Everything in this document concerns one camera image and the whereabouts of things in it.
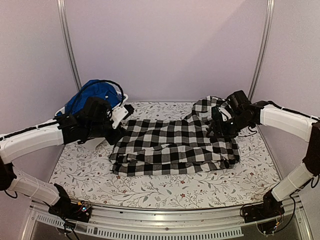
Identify black white checkered shirt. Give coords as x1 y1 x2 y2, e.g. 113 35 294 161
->
109 96 240 177

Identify blue garment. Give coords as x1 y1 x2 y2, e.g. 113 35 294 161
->
54 79 124 122

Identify white plastic laundry bin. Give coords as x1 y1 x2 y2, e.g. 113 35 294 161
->
54 91 130 148

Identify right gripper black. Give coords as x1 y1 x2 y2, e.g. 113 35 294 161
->
206 113 252 139

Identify black camera cable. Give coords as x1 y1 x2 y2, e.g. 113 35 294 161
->
69 79 126 113

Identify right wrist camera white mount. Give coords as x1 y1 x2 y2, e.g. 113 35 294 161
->
211 105 225 122

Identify green plaid pleated skirt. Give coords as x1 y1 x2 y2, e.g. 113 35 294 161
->
211 106 222 121

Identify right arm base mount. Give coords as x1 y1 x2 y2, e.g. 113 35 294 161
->
239 203 285 235

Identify right aluminium frame post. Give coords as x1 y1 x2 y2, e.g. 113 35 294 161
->
248 0 275 101

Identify floral patterned table mat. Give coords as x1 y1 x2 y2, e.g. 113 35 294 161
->
47 100 285 210

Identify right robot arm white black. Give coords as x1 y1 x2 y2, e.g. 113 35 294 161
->
209 90 320 218

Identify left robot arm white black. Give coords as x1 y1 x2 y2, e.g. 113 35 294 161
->
0 97 134 217

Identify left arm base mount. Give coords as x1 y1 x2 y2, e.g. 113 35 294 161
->
48 197 92 223

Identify front aluminium rail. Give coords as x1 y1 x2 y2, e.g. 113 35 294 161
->
21 195 316 240

